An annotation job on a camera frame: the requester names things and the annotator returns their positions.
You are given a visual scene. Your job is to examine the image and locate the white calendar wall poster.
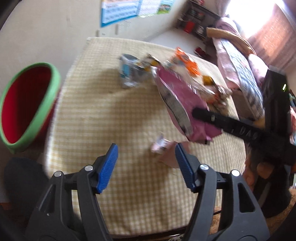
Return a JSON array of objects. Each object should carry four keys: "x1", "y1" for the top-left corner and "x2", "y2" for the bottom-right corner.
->
[{"x1": 137, "y1": 0, "x2": 174, "y2": 18}]

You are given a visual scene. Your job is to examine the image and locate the hand holding other gripper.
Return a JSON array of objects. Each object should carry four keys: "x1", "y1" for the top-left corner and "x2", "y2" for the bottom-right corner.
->
[{"x1": 242, "y1": 159, "x2": 274, "y2": 191}]

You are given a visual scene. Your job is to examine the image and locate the orange snack wrapper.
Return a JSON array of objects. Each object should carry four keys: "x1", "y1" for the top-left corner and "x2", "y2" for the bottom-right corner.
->
[{"x1": 175, "y1": 48, "x2": 201, "y2": 76}]

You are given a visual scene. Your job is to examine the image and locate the white patterned crumpled wrapper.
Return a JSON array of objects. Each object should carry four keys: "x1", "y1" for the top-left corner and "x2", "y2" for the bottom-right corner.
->
[{"x1": 190, "y1": 75, "x2": 232, "y2": 115}]

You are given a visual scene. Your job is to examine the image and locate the blue pinyin wall poster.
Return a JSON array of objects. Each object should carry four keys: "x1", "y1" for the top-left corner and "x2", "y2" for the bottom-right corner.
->
[{"x1": 100, "y1": 1, "x2": 141, "y2": 28}]

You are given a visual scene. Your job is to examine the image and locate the large pink foil bag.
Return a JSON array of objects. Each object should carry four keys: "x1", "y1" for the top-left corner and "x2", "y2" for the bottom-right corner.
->
[{"x1": 154, "y1": 67, "x2": 222, "y2": 144}]

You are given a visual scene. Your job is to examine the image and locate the red slippers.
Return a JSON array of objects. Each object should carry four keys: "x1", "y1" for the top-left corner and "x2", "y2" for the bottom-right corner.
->
[{"x1": 194, "y1": 47, "x2": 209, "y2": 59}]

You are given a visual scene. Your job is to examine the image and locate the yellow checked tablecloth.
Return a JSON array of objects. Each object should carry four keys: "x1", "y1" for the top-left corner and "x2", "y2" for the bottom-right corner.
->
[{"x1": 45, "y1": 37, "x2": 247, "y2": 236}]

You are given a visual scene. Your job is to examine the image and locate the pink patterned curtain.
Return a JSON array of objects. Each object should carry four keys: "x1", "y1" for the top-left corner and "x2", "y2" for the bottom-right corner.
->
[{"x1": 248, "y1": 4, "x2": 295, "y2": 71}]

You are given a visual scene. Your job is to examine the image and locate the brown paper scrap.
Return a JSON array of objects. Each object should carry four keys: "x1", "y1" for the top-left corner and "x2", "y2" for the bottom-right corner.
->
[{"x1": 151, "y1": 134, "x2": 179, "y2": 169}]

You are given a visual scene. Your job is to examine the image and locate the dark metal shelf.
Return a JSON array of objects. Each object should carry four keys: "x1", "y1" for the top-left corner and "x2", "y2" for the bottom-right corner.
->
[{"x1": 175, "y1": 1, "x2": 221, "y2": 41}]

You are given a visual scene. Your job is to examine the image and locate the yellow black snack wrapper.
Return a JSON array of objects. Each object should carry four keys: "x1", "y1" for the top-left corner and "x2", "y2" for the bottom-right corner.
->
[{"x1": 139, "y1": 54, "x2": 161, "y2": 71}]

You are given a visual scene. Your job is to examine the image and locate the red bin green rim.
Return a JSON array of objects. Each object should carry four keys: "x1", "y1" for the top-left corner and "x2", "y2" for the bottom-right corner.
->
[{"x1": 1, "y1": 62, "x2": 61, "y2": 154}]

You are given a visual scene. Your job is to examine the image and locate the silver blue snack bag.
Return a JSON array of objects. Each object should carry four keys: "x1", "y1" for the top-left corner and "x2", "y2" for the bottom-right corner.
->
[{"x1": 119, "y1": 54, "x2": 151, "y2": 88}]

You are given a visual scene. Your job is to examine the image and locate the bed with pink quilt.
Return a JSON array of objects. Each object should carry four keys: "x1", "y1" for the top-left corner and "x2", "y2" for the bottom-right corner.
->
[{"x1": 206, "y1": 17, "x2": 268, "y2": 121}]

